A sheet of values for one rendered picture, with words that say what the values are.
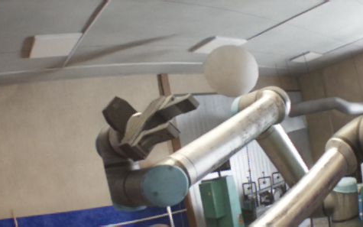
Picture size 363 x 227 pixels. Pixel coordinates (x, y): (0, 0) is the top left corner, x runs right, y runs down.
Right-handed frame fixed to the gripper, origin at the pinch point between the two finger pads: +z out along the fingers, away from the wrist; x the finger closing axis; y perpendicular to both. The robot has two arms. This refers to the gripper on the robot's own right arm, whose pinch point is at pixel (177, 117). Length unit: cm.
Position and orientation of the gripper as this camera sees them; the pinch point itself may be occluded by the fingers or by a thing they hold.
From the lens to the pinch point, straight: 59.9
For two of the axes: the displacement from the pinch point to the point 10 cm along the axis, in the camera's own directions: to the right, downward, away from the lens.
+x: -4.9, 7.0, -5.2
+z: 5.5, -2.1, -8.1
